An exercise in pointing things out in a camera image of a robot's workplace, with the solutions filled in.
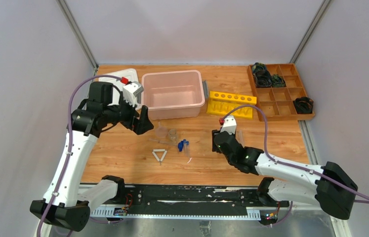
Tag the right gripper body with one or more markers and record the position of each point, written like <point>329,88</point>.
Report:
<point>215,143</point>

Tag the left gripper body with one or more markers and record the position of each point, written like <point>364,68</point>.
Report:
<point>135,117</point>

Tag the clear syringe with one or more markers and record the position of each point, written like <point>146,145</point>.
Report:
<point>164,142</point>

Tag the small glass flask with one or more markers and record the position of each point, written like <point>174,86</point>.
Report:
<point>173,135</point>

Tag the blue capped tube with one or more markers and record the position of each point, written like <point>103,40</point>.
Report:
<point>184,146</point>
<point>187,149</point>

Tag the blue clip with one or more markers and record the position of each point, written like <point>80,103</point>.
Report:
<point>181,145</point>

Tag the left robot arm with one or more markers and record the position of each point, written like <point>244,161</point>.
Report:
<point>106,106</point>

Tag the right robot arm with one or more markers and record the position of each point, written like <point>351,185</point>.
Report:
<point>286,180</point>

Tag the clear acrylic tube rack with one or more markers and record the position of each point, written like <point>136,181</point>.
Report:
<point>240,137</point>

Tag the white clay triangle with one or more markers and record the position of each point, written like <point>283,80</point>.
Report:
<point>159,155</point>

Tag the yellow test tube rack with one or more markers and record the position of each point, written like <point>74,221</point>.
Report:
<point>221,103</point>

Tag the pink plastic bin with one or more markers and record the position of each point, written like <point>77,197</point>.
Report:
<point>173,95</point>

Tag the wooden compartment tray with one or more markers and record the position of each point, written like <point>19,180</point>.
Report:
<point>276,103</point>

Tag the rolled dark tie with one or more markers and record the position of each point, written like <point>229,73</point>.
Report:
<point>262,77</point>

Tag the rolled green tie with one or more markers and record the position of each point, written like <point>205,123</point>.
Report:
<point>277,81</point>

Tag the rolled black tie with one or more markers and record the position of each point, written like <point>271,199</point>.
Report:
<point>303,105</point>

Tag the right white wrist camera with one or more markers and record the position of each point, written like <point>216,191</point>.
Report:
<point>229,125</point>

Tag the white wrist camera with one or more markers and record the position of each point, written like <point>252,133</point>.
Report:
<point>229,125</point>
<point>132,94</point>

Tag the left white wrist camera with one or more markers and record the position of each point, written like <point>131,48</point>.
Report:
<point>132,94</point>

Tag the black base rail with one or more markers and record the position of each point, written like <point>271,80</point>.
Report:
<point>191,202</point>

